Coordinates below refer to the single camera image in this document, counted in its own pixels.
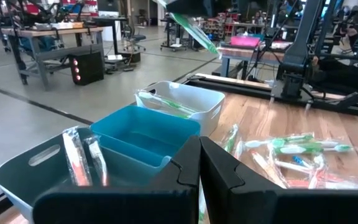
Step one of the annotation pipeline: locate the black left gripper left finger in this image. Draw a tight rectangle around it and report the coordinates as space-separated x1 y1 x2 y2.
33 135 201 224

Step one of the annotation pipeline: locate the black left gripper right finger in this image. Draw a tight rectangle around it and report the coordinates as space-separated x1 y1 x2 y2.
201 136 358 224

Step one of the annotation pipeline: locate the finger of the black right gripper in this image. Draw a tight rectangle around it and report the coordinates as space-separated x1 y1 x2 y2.
165 0 216 17

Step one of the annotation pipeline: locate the pink plastic bin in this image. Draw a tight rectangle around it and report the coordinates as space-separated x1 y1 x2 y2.
230 35 261 48

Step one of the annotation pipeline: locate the office chair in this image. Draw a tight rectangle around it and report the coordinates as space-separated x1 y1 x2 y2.
122 24 147 53

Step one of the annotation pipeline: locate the blue plastic bin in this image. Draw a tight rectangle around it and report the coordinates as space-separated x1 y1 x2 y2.
89 105 202 169

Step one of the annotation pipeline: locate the wooden top table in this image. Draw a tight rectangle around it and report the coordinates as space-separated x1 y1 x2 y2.
218 45 287 79

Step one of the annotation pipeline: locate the black desk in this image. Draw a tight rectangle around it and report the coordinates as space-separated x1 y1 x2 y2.
91 17 130 63

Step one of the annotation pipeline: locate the grey plastic bin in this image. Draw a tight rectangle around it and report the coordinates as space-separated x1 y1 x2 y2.
0 126 172 223

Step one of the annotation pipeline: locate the black computer tower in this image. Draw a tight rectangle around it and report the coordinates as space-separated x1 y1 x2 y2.
68 50 105 86

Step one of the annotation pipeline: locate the wooden top workbench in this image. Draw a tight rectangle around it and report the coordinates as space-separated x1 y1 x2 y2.
0 25 105 91

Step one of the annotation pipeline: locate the black aluminium frame rail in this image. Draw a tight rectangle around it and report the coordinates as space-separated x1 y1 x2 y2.
181 73 358 119

